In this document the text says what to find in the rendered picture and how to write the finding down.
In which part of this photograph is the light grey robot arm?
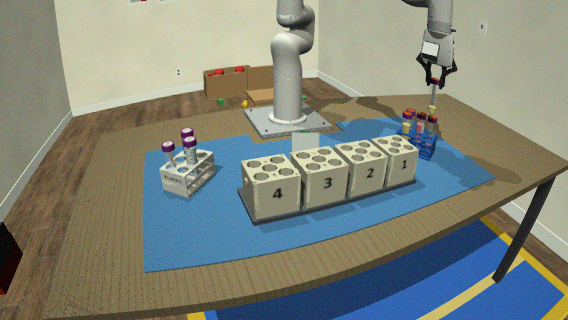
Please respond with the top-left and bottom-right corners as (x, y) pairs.
(269, 0), (456, 126)

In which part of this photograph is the blue mat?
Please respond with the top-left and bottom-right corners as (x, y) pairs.
(143, 116), (496, 273)

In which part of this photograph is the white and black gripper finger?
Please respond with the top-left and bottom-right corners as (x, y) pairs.
(439, 59), (458, 90)
(416, 52), (432, 86)

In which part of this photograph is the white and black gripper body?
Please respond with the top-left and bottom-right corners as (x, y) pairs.
(421, 28), (454, 68)

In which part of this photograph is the white tube rack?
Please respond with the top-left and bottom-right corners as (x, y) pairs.
(159, 149), (215, 198)

